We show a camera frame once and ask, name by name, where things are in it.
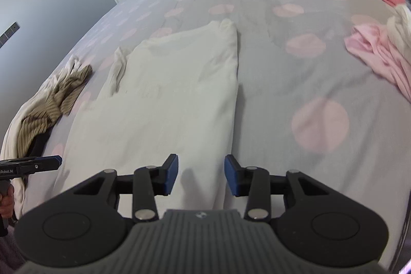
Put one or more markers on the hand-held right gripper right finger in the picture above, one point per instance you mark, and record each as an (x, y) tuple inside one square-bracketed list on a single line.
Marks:
[(231, 176)]

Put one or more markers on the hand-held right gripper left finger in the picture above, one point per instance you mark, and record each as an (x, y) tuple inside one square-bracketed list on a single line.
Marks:
[(171, 173)]

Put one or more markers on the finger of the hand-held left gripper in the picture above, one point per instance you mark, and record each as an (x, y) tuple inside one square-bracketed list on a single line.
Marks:
[(51, 162)]

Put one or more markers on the white t-shirt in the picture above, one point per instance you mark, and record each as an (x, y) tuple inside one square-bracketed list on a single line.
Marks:
[(176, 84)]

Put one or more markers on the person's left hand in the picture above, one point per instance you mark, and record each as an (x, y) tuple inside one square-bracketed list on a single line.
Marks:
[(6, 201)]

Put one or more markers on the cream cloth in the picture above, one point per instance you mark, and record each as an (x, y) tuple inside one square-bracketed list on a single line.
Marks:
[(12, 136)]

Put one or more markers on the brown striped shirt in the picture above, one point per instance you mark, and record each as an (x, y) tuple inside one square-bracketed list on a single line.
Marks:
[(48, 110)]

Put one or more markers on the grey polka dot bed sheet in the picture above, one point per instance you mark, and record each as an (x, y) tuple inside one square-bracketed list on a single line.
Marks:
[(273, 68)]

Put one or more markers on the pink folded garment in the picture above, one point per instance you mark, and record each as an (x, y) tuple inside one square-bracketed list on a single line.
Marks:
[(375, 52)]

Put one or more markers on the cream folded garment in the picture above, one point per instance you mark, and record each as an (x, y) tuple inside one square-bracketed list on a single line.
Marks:
[(401, 33)]

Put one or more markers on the grey wall strip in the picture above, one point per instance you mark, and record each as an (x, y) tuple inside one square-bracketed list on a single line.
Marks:
[(9, 35)]

